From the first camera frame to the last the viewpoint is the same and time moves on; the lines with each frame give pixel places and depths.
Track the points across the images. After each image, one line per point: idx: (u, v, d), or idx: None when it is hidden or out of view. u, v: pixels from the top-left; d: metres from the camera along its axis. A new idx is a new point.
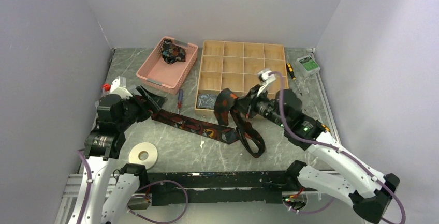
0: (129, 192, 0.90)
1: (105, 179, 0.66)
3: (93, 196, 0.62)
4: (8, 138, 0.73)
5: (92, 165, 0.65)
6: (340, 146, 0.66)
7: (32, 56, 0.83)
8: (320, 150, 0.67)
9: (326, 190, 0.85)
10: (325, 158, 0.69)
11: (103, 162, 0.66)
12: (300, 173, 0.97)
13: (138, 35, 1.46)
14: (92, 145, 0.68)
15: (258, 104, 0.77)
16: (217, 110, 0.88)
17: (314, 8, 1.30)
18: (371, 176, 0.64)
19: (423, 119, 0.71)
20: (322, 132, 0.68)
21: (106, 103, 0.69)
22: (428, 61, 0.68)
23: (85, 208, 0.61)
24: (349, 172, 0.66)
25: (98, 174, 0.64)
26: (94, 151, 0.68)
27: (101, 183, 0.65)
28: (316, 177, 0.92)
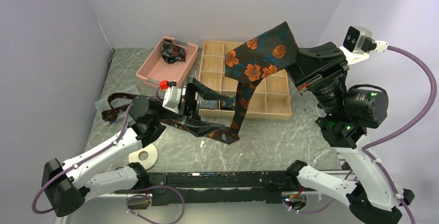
0: (122, 184, 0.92)
1: (126, 150, 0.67)
3: (103, 157, 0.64)
4: (9, 139, 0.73)
5: (127, 134, 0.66)
6: (377, 157, 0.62)
7: (31, 57, 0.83)
8: (355, 155, 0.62)
9: (325, 189, 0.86)
10: (354, 163, 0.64)
11: (135, 139, 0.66)
12: (300, 172, 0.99)
13: (138, 34, 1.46)
14: (136, 127, 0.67)
15: (326, 85, 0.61)
16: (243, 50, 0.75)
17: (315, 8, 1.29)
18: (395, 193, 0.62)
19: (426, 120, 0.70)
20: (362, 135, 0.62)
21: (141, 104, 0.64)
22: (428, 62, 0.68)
23: (89, 160, 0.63)
24: (373, 182, 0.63)
25: (122, 144, 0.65)
26: (137, 130, 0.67)
27: (119, 151, 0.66)
28: (315, 176, 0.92)
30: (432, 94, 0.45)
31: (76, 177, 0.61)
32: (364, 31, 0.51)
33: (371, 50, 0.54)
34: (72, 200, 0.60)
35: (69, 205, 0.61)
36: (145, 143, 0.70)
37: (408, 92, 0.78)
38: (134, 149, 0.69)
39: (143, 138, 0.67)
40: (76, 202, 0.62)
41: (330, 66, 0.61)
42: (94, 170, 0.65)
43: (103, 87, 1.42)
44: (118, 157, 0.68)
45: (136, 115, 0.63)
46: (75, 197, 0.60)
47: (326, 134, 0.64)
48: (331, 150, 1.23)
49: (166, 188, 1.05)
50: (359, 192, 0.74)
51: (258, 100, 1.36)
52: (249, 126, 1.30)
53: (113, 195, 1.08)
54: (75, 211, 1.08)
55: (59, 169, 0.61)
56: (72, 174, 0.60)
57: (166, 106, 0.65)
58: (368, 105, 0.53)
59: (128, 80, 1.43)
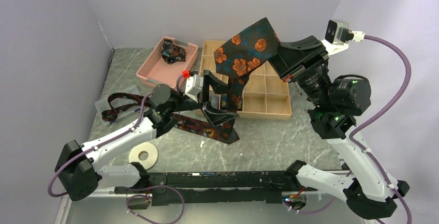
0: (127, 180, 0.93)
1: (140, 138, 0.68)
3: (120, 142, 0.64)
4: (9, 138, 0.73)
5: (143, 123, 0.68)
6: (367, 147, 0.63)
7: (31, 57, 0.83)
8: (346, 146, 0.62)
9: (323, 186, 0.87)
10: (345, 154, 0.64)
11: (151, 127, 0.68)
12: (300, 171, 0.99)
13: (138, 34, 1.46)
14: (152, 114, 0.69)
15: (309, 77, 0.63)
16: (229, 46, 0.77)
17: (315, 8, 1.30)
18: (388, 183, 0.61)
19: (423, 119, 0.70)
20: (351, 126, 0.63)
21: (163, 91, 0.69)
22: (426, 61, 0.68)
23: (108, 143, 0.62)
24: (365, 173, 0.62)
25: (139, 131, 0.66)
26: (151, 118, 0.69)
27: (136, 138, 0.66)
28: (313, 175, 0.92)
30: (406, 78, 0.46)
31: (96, 159, 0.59)
32: (341, 23, 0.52)
33: (349, 41, 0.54)
34: (87, 183, 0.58)
35: (84, 188, 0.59)
36: (157, 133, 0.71)
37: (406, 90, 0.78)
38: (146, 138, 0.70)
39: (157, 128, 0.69)
40: (90, 187, 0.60)
41: (311, 57, 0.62)
42: (110, 155, 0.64)
43: (103, 87, 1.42)
44: (131, 145, 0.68)
45: (157, 103, 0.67)
46: (90, 180, 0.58)
47: (316, 125, 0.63)
48: (331, 149, 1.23)
49: (166, 188, 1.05)
50: (355, 186, 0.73)
51: (258, 100, 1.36)
52: (249, 126, 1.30)
53: (113, 195, 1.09)
54: (75, 211, 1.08)
55: (78, 151, 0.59)
56: (92, 155, 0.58)
57: (189, 93, 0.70)
58: (350, 92, 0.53)
59: (128, 80, 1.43)
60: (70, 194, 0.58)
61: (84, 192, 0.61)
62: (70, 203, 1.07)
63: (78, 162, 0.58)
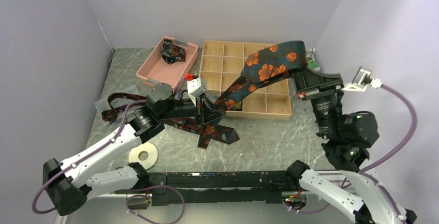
0: (123, 184, 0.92)
1: (123, 148, 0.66)
3: (101, 155, 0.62)
4: (8, 138, 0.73)
5: (125, 132, 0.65)
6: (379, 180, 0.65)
7: (31, 57, 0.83)
8: (358, 178, 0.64)
9: (329, 199, 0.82)
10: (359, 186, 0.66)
11: (134, 136, 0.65)
12: (303, 176, 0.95)
13: (138, 34, 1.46)
14: (137, 118, 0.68)
15: (319, 103, 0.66)
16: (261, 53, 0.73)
17: (316, 8, 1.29)
18: (398, 214, 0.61)
19: (424, 118, 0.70)
20: (365, 160, 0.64)
21: (163, 90, 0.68)
22: (427, 61, 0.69)
23: (88, 158, 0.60)
24: (377, 203, 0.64)
25: (120, 141, 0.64)
26: (135, 123, 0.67)
27: (118, 148, 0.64)
28: (319, 183, 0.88)
30: (413, 125, 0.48)
31: (76, 176, 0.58)
32: (367, 70, 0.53)
33: (367, 85, 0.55)
34: (73, 200, 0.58)
35: (71, 204, 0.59)
36: (143, 139, 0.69)
37: (407, 92, 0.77)
38: (130, 147, 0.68)
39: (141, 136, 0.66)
40: (77, 202, 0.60)
41: (327, 86, 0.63)
42: (93, 170, 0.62)
43: (103, 87, 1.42)
44: (116, 155, 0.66)
45: (156, 99, 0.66)
46: (77, 196, 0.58)
47: (331, 157, 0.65)
48: None
49: (166, 188, 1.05)
50: (367, 211, 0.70)
51: (258, 100, 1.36)
52: (249, 126, 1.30)
53: (113, 195, 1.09)
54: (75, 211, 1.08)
55: (56, 169, 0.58)
56: (71, 173, 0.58)
57: (191, 94, 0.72)
58: (355, 127, 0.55)
59: (128, 80, 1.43)
60: (59, 212, 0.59)
61: (74, 206, 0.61)
62: None
63: (57, 181, 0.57)
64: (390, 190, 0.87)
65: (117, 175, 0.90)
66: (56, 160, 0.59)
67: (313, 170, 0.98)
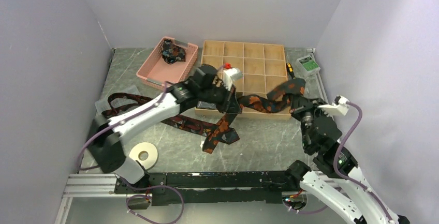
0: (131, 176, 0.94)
1: (163, 114, 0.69)
3: (145, 117, 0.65)
4: (8, 138, 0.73)
5: (166, 99, 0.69)
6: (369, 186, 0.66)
7: (31, 57, 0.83)
8: (349, 185, 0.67)
9: (330, 204, 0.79)
10: (350, 191, 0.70)
11: (175, 104, 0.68)
12: (305, 178, 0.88)
13: (138, 34, 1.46)
14: (176, 90, 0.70)
15: (304, 116, 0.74)
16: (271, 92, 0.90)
17: (316, 8, 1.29)
18: (389, 219, 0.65)
19: (424, 118, 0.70)
20: (353, 167, 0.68)
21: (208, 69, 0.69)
22: (429, 61, 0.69)
23: (134, 118, 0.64)
24: (368, 210, 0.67)
25: (163, 107, 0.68)
26: (174, 94, 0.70)
27: (160, 113, 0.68)
28: (321, 188, 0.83)
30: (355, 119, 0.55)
31: (123, 132, 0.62)
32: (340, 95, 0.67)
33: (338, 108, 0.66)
34: (114, 158, 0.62)
35: (112, 162, 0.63)
36: (180, 109, 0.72)
37: (408, 92, 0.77)
38: (169, 115, 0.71)
39: (179, 105, 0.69)
40: (119, 158, 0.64)
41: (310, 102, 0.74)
42: (136, 130, 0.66)
43: (103, 87, 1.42)
44: (156, 120, 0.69)
45: (204, 72, 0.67)
46: (117, 154, 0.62)
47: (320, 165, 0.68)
48: None
49: (166, 188, 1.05)
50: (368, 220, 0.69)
51: None
52: (249, 126, 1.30)
53: (113, 195, 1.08)
54: (75, 211, 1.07)
55: (104, 124, 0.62)
56: (119, 129, 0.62)
57: (230, 78, 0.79)
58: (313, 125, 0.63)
59: (128, 80, 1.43)
60: (101, 167, 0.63)
61: (116, 163, 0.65)
62: (70, 203, 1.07)
63: (104, 135, 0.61)
64: (389, 190, 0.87)
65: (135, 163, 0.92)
66: (104, 117, 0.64)
67: (313, 171, 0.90)
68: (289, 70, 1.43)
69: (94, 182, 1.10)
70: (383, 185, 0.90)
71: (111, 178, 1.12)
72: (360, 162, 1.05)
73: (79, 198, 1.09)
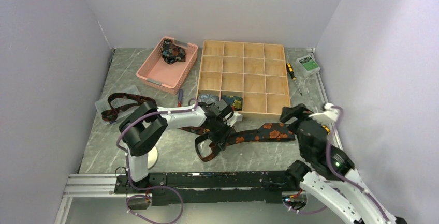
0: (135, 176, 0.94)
1: (193, 118, 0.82)
3: (183, 116, 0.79)
4: (8, 138, 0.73)
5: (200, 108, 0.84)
6: (366, 188, 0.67)
7: (30, 57, 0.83)
8: (346, 187, 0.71)
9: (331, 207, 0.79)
10: (349, 195, 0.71)
11: (204, 114, 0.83)
12: (305, 178, 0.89)
13: (138, 34, 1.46)
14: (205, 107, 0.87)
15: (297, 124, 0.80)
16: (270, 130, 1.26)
17: (315, 9, 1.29)
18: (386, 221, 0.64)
19: (424, 118, 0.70)
20: (351, 169, 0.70)
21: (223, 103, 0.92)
22: (429, 62, 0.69)
23: (176, 113, 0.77)
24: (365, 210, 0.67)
25: (196, 112, 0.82)
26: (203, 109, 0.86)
27: (192, 116, 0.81)
28: (321, 188, 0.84)
30: None
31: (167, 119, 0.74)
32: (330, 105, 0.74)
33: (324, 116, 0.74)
34: (150, 142, 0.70)
35: (145, 146, 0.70)
36: (203, 122, 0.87)
37: (408, 92, 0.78)
38: (190, 122, 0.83)
39: (206, 118, 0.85)
40: (149, 146, 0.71)
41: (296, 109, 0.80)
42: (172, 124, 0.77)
43: (103, 87, 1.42)
44: (185, 122, 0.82)
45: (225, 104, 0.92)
46: (154, 139, 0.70)
47: (317, 167, 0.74)
48: None
49: (166, 188, 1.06)
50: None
51: (258, 100, 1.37)
52: (249, 126, 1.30)
53: (113, 195, 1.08)
54: (75, 211, 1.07)
55: (154, 109, 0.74)
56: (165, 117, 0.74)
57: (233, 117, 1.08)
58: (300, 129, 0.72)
59: (128, 80, 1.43)
60: (133, 148, 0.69)
61: (142, 150, 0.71)
62: (70, 203, 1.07)
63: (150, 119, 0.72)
64: (389, 190, 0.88)
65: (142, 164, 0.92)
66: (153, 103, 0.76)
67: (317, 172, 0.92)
68: (289, 70, 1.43)
69: (94, 182, 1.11)
70: (384, 185, 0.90)
71: (111, 178, 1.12)
72: (361, 162, 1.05)
73: (79, 198, 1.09)
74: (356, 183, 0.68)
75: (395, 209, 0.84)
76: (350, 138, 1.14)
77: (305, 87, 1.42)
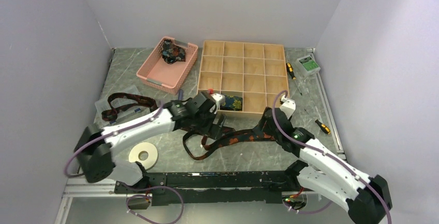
0: (131, 179, 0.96)
1: (155, 129, 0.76)
3: (139, 130, 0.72)
4: (8, 139, 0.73)
5: (163, 115, 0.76)
6: (325, 149, 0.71)
7: (30, 57, 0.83)
8: (307, 155, 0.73)
9: (324, 192, 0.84)
10: (314, 161, 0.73)
11: (170, 119, 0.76)
12: (301, 173, 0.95)
13: (138, 34, 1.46)
14: (173, 107, 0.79)
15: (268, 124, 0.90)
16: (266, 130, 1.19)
17: (315, 8, 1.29)
18: (354, 176, 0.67)
19: (424, 118, 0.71)
20: (310, 139, 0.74)
21: (199, 99, 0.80)
22: (428, 62, 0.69)
23: (127, 130, 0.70)
24: (332, 172, 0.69)
25: (158, 122, 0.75)
26: (171, 110, 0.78)
27: (152, 128, 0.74)
28: (315, 177, 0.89)
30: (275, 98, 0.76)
31: (115, 143, 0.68)
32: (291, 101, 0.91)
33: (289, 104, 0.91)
34: (102, 167, 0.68)
35: (99, 171, 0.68)
36: (175, 125, 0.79)
37: (407, 92, 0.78)
38: (154, 132, 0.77)
39: (175, 122, 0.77)
40: (104, 169, 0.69)
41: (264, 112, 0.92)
42: (127, 142, 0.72)
43: (103, 87, 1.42)
44: (148, 134, 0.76)
45: (203, 99, 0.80)
46: (105, 164, 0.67)
47: (283, 145, 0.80)
48: (332, 149, 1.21)
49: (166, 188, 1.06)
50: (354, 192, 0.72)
51: (258, 100, 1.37)
52: (249, 125, 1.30)
53: (113, 195, 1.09)
54: (75, 211, 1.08)
55: (97, 133, 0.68)
56: (112, 140, 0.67)
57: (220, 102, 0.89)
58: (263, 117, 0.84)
59: (128, 80, 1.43)
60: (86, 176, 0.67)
61: (98, 174, 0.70)
62: (70, 203, 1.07)
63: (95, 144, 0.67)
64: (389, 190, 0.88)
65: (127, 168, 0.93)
66: (96, 126, 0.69)
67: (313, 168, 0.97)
68: (289, 70, 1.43)
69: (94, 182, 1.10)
70: None
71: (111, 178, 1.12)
72: (361, 162, 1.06)
73: (79, 198, 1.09)
74: (314, 147, 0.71)
75: (395, 209, 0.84)
76: (350, 138, 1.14)
77: (305, 86, 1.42)
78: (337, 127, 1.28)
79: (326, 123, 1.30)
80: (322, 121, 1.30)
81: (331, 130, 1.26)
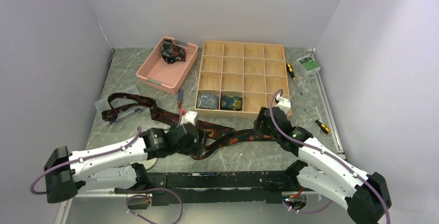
0: (122, 184, 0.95)
1: (127, 159, 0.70)
3: (108, 159, 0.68)
4: (8, 138, 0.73)
5: (135, 145, 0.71)
6: (323, 148, 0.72)
7: (30, 57, 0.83)
8: (306, 153, 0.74)
9: (324, 191, 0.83)
10: (312, 160, 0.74)
11: (142, 151, 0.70)
12: (300, 172, 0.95)
13: (138, 34, 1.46)
14: (151, 135, 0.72)
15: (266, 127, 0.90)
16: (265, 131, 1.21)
17: (315, 8, 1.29)
18: (352, 173, 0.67)
19: (424, 118, 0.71)
20: (308, 138, 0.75)
21: (178, 129, 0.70)
22: (428, 62, 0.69)
23: (94, 158, 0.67)
24: (330, 169, 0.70)
25: (129, 152, 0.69)
26: (148, 139, 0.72)
27: (122, 158, 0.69)
28: (315, 177, 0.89)
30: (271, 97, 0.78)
31: (78, 170, 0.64)
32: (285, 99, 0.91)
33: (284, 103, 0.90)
34: (66, 192, 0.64)
35: (62, 195, 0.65)
36: (149, 156, 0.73)
37: (407, 93, 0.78)
38: (127, 161, 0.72)
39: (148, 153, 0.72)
40: (67, 194, 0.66)
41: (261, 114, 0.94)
42: (96, 169, 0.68)
43: (103, 87, 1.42)
44: (119, 162, 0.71)
45: (184, 132, 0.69)
46: (67, 190, 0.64)
47: (282, 144, 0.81)
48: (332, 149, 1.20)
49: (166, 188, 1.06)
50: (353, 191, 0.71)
51: (258, 100, 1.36)
52: (249, 125, 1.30)
53: (113, 195, 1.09)
54: (75, 212, 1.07)
55: (65, 158, 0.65)
56: (75, 167, 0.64)
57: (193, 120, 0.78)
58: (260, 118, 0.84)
59: (128, 80, 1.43)
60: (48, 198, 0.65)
61: (62, 197, 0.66)
62: (70, 203, 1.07)
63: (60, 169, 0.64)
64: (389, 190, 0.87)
65: (116, 174, 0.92)
66: (67, 149, 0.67)
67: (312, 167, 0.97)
68: (289, 70, 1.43)
69: None
70: None
71: None
72: (361, 162, 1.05)
73: (79, 198, 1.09)
74: (312, 146, 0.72)
75: (396, 209, 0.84)
76: (351, 138, 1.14)
77: (305, 86, 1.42)
78: (337, 127, 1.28)
79: (326, 123, 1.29)
80: (322, 121, 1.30)
81: (331, 130, 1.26)
